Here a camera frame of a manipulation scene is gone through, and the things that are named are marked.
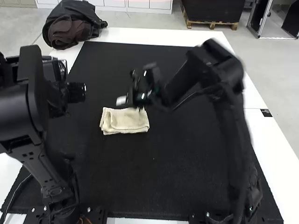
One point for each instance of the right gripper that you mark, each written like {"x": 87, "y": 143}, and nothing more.
{"x": 137, "y": 92}

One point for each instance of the pale towel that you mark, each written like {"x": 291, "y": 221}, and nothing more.
{"x": 123, "y": 120}

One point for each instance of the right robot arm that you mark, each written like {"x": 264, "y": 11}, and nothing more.
{"x": 210, "y": 67}

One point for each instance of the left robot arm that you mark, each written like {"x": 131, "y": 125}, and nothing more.
{"x": 21, "y": 109}

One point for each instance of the black mat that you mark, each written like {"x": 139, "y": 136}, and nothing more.
{"x": 144, "y": 163}

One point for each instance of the black cloth bag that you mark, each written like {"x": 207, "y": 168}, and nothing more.
{"x": 70, "y": 25}

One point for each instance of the white cupboard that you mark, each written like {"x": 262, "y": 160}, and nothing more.
{"x": 140, "y": 4}

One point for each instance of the wooden pallet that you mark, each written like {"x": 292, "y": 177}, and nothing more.
{"x": 210, "y": 24}

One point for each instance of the black crate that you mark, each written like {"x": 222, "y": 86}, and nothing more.
{"x": 212, "y": 10}

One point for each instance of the metal frame cart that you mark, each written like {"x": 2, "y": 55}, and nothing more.
{"x": 259, "y": 21}

